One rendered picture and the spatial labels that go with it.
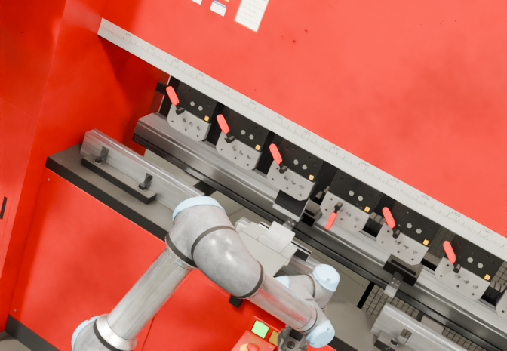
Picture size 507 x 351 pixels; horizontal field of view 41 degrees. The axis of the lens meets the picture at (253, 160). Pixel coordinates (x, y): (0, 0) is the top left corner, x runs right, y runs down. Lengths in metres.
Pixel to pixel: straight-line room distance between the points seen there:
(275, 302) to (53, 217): 1.24
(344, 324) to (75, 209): 1.04
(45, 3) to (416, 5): 1.13
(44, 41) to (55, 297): 1.03
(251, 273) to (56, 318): 1.47
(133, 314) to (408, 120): 0.94
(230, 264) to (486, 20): 0.95
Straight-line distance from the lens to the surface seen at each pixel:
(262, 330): 2.22
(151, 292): 1.63
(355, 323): 2.34
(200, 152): 2.65
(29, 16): 2.34
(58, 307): 2.83
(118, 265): 2.54
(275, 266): 2.17
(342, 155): 2.11
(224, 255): 1.48
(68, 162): 2.56
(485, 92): 1.97
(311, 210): 2.48
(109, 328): 1.70
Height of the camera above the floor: 2.20
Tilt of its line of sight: 26 degrees down
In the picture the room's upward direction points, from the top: 22 degrees clockwise
